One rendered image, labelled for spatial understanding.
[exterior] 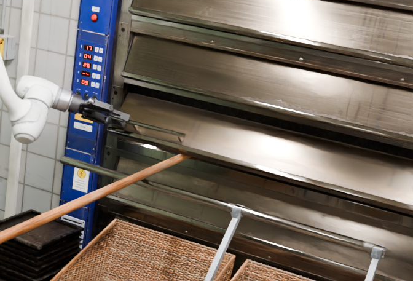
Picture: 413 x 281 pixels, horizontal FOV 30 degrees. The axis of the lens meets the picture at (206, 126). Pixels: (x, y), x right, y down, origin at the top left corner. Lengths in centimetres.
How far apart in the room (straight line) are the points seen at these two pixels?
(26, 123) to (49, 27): 59
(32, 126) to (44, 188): 63
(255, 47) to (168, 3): 39
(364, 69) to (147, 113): 89
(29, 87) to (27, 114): 15
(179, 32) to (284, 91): 48
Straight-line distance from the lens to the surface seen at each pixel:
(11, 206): 358
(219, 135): 297
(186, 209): 311
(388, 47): 275
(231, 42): 293
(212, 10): 295
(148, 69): 308
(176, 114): 307
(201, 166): 305
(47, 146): 341
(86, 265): 315
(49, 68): 335
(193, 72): 300
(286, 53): 286
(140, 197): 319
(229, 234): 258
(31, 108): 289
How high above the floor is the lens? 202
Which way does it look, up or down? 13 degrees down
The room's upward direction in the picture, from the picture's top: 8 degrees clockwise
